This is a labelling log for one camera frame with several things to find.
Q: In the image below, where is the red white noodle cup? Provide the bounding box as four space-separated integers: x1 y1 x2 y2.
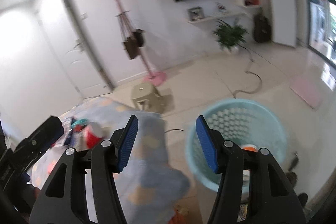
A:
83 122 105 149

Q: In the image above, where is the orange chips bag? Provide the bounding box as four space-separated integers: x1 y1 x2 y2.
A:
168 204 189 224

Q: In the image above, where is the orange white paper cup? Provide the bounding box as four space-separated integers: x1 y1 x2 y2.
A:
241 144 258 152

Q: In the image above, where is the blue snack packet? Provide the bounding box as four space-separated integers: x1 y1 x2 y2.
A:
63 117 88 147

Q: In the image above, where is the light blue laundry basket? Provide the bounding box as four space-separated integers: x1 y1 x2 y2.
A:
185 99 288 193

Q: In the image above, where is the pastel scale pattern rug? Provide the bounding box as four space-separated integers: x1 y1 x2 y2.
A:
31 96 191 224

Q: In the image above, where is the pink floor mat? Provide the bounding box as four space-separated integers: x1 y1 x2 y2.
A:
289 76 323 110

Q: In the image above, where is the beige plastic stool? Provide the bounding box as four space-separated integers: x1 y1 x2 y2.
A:
131 81 165 114

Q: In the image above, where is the pink coat rack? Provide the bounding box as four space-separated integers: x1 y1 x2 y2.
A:
114 0 167 87

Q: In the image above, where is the potted green plant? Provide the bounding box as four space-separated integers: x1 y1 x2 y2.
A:
213 19 248 52

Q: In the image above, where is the brown tote bag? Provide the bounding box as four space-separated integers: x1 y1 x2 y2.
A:
120 12 138 60

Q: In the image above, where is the black acoustic guitar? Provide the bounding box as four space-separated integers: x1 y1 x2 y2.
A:
253 7 272 43

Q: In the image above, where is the black small bag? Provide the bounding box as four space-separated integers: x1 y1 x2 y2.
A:
132 13 145 48

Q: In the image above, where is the white door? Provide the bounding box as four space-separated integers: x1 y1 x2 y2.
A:
36 0 114 98

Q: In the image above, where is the white washing machine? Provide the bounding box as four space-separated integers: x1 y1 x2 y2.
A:
310 3 326 42

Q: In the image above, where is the red white rounded shelf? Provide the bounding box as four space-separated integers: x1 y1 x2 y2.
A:
236 0 263 9

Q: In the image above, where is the black floor cable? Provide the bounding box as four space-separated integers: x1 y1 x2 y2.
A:
232 45 263 100

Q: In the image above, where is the white wall shelf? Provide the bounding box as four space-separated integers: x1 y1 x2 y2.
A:
187 11 247 24

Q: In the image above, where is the butterfly picture frame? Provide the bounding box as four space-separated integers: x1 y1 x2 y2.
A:
187 7 205 22

